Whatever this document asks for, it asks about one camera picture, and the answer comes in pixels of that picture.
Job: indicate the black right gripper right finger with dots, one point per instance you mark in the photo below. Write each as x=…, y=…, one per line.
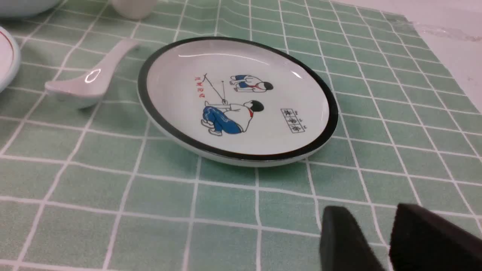
x=423, y=241

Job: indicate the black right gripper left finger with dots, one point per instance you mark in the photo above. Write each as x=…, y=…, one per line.
x=343, y=247

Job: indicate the black rimmed cartoon plate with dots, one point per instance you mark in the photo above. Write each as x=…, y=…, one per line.
x=237, y=102

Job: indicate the green checked tablecloth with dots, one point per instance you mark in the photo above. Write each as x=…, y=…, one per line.
x=100, y=188

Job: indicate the white ceramic soup spoon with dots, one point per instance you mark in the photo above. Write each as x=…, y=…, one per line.
x=86, y=90

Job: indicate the white ceramic cup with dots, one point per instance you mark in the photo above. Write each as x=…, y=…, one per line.
x=134, y=9

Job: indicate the pale green red-rimmed plate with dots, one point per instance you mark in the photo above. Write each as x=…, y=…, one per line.
x=10, y=58

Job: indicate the pale green large bowl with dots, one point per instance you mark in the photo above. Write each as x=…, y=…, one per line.
x=25, y=8

